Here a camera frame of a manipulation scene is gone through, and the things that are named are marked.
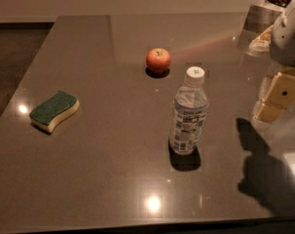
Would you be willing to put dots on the clear plastic water bottle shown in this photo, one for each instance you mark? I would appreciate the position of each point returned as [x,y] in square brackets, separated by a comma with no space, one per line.
[189,110]

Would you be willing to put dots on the red apple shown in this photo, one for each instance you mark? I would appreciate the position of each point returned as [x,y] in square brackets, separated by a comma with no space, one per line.
[158,60]

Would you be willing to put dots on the metal tin with dark contents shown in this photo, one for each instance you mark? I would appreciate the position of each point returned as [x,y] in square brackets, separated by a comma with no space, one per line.
[263,13]

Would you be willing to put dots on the green and yellow sponge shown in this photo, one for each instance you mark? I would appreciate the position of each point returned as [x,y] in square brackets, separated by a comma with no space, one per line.
[50,113]

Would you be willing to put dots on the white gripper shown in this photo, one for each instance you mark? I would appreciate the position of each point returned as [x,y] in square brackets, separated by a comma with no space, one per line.
[288,44]

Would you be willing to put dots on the snack packet on table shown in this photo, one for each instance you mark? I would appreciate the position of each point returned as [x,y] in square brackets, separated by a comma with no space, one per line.
[262,42]

